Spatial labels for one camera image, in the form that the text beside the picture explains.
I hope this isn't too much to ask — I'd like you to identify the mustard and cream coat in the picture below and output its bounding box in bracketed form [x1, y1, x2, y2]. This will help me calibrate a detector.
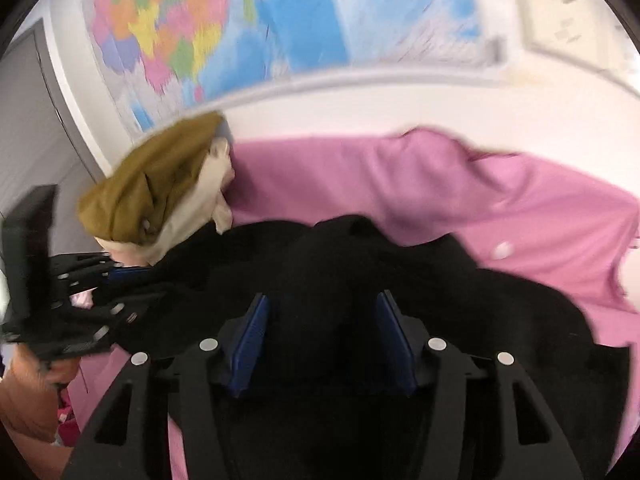
[77, 112, 234, 266]

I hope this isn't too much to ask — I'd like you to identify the black coat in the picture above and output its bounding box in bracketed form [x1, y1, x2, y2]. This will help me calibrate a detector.
[122, 216, 630, 479]

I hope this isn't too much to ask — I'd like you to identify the pink bed sheet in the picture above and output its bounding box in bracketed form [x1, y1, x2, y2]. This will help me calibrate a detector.
[67, 129, 639, 479]

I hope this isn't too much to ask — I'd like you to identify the white wall socket panel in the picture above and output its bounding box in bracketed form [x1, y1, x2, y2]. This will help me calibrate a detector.
[518, 0, 639, 91]

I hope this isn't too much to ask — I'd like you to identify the colourful wall map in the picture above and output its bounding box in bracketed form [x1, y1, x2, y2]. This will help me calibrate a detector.
[82, 0, 500, 138]

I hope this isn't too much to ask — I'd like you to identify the person's left hand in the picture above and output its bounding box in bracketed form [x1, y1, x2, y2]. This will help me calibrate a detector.
[1, 344, 80, 443]

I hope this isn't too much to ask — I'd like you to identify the grey wardrobe door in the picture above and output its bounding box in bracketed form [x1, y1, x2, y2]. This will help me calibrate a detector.
[0, 22, 104, 255]

